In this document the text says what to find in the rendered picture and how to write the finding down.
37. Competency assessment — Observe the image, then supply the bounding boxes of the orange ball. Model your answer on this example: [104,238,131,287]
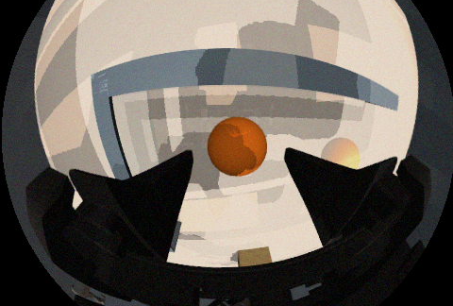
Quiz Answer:
[208,117,268,177]

